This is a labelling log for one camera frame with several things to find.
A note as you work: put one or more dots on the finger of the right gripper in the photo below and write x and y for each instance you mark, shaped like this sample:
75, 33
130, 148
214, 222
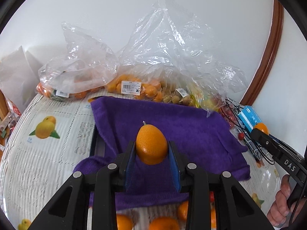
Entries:
266, 141

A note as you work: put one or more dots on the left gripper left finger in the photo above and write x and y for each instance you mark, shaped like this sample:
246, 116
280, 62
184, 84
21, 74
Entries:
68, 208

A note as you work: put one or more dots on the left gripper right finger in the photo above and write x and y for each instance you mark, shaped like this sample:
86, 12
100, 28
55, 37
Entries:
234, 208

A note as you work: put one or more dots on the small orange mandarin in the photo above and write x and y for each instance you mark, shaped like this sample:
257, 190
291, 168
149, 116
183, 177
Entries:
262, 127

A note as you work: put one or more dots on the large mandarin with stem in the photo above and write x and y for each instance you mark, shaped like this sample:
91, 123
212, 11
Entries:
164, 223

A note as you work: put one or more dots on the oval orange kumquat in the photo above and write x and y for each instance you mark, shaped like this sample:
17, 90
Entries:
151, 145

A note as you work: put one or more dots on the bag of red fruits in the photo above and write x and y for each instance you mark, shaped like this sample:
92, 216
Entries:
229, 112

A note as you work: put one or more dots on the person's right hand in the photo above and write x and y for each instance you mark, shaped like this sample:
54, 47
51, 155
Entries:
279, 209

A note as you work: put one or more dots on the small red fruit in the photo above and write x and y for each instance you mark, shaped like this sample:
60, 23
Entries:
241, 136

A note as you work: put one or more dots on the blue tissue pack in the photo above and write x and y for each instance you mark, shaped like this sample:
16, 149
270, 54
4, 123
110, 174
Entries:
249, 117

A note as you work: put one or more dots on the purple towel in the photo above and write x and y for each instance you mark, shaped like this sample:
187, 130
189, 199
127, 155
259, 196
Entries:
205, 140

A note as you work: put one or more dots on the yellow fruit bag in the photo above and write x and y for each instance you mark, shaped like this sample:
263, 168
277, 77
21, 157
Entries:
203, 98

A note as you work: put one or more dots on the clear plastic bag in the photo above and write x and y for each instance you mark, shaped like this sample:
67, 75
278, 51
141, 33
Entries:
170, 48

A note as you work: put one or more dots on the clear bag of mandarins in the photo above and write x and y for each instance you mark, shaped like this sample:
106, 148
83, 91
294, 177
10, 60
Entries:
88, 66

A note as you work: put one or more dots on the brown wooden door frame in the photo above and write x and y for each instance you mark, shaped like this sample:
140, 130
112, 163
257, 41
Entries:
268, 57

